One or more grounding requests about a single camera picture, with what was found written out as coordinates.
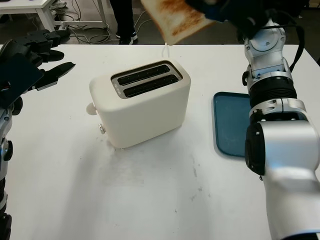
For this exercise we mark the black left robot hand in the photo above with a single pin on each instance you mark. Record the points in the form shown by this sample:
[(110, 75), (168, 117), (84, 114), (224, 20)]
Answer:
[(15, 48)]

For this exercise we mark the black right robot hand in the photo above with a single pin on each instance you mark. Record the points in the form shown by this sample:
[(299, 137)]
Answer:
[(237, 10)]

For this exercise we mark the toasted bread slice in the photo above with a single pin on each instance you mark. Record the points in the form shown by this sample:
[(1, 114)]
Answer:
[(175, 20)]

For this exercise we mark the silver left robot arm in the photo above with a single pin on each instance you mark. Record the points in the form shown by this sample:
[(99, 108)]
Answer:
[(3, 120)]

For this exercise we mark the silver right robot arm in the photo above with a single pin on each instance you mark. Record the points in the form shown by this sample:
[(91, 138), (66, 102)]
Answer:
[(287, 150)]

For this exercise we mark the cream toaster lever knob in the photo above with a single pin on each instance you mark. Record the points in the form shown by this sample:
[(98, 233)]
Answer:
[(91, 109)]

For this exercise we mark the person in dark trousers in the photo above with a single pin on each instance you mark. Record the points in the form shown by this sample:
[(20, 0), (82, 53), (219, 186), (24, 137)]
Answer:
[(125, 20)]

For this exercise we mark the silver toaster dial knob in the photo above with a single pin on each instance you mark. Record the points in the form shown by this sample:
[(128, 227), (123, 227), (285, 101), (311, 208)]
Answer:
[(101, 129)]

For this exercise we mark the cream two-slot toaster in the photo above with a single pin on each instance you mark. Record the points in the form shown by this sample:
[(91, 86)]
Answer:
[(142, 120)]

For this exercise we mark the white desk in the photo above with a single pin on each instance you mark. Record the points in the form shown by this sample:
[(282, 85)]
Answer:
[(20, 5)]

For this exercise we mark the teal plastic tray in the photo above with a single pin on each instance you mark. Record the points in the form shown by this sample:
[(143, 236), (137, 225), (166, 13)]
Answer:
[(230, 125)]

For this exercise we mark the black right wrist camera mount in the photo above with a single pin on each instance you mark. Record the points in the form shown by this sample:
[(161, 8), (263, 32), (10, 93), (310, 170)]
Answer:
[(250, 27)]

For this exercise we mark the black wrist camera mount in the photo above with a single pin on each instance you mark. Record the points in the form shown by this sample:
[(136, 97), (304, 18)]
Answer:
[(17, 75), (250, 27)]

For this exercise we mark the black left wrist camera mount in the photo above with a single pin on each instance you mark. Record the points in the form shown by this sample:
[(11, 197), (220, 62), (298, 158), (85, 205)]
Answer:
[(17, 75)]

